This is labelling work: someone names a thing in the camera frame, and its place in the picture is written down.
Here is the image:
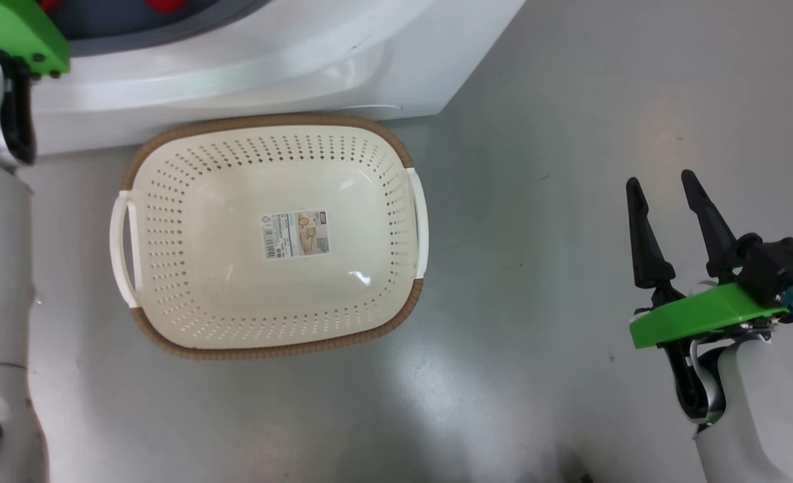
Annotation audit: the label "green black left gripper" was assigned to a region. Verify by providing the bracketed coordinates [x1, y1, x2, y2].
[0, 0, 72, 167]

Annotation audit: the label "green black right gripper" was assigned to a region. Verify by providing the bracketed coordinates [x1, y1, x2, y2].
[626, 169, 790, 425]

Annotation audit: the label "red white striped garment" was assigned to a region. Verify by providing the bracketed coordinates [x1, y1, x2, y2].
[38, 0, 186, 15]

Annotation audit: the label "grey rubber door gasket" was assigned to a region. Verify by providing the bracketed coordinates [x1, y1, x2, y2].
[54, 0, 270, 58]

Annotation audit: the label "paper basket label sticker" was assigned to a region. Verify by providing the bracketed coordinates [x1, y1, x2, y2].
[260, 209, 332, 261]

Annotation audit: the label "white front-load washing machine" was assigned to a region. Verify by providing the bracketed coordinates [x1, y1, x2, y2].
[31, 0, 528, 156]

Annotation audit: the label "cream perforated laundry basket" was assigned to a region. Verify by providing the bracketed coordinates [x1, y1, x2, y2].
[109, 113, 429, 361]

